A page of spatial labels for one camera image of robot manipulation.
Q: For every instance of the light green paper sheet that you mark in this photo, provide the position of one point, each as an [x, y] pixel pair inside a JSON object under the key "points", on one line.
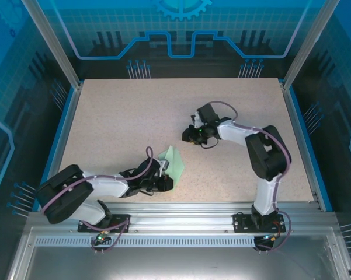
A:
{"points": [[176, 166]]}

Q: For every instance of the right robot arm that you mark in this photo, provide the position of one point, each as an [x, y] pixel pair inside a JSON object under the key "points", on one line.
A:
{"points": [[268, 154]]}

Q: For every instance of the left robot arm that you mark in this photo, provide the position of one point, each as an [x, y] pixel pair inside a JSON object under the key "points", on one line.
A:
{"points": [[64, 192]]}

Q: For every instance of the grey metal tray panel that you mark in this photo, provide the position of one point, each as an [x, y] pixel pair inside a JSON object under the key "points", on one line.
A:
{"points": [[178, 262]]}

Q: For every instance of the blue table edge trim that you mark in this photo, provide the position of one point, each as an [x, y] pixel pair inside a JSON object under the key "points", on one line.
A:
{"points": [[62, 116], [299, 116]]}

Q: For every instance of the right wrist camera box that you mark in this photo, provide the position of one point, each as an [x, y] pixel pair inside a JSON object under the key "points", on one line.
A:
{"points": [[197, 119]]}

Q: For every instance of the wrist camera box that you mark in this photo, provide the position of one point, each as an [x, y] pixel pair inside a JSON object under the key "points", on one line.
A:
{"points": [[164, 165], [197, 119]]}

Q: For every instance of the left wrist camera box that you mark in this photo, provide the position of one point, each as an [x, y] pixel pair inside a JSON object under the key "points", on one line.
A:
{"points": [[164, 165]]}

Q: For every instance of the long aluminium mounting rail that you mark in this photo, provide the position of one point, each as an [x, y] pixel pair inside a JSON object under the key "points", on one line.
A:
{"points": [[178, 216]]}

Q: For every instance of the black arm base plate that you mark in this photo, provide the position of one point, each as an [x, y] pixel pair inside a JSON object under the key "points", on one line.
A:
{"points": [[84, 227], [241, 223]]}

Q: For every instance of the aluminium side rail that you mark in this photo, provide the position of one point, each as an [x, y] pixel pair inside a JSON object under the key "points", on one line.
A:
{"points": [[61, 143], [300, 143]]}

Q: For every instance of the aluminium frame post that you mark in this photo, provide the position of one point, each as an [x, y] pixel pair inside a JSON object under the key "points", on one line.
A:
{"points": [[54, 43], [309, 43]]}

